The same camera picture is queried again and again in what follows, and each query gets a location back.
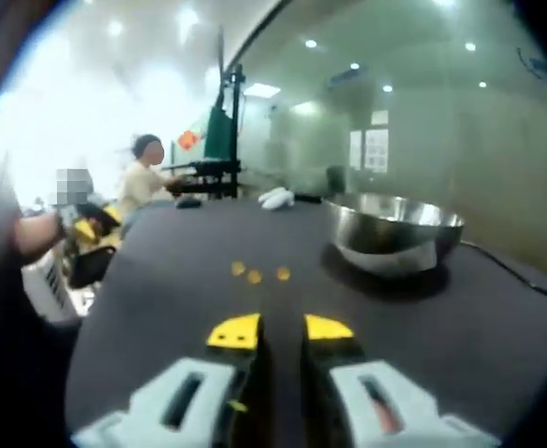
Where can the yellow QQ candy piece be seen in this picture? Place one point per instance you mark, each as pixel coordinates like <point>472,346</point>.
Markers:
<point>254,277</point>
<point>283,273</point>
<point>238,268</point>

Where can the white striped device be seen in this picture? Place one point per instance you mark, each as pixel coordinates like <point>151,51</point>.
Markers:
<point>49,289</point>

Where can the red wall sign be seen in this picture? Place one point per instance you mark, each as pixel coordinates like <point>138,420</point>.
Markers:
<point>188,139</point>

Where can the green board on black stand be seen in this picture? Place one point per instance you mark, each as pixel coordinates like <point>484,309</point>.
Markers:
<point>220,135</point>

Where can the stainless steel bowl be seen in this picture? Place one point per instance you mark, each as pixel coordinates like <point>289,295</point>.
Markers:
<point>395,233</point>

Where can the dark box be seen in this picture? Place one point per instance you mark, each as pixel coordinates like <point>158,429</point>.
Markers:
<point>336,179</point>

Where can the person's dark clothing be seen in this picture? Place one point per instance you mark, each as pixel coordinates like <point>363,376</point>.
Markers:
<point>7,350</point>

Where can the small black oval object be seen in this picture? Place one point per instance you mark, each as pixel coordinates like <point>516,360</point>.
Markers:
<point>188,203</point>

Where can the dark grey table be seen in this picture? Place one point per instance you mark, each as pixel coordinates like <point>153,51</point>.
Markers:
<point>185,303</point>

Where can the white bundled cloth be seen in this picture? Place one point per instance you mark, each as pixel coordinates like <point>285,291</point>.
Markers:
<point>278,197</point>

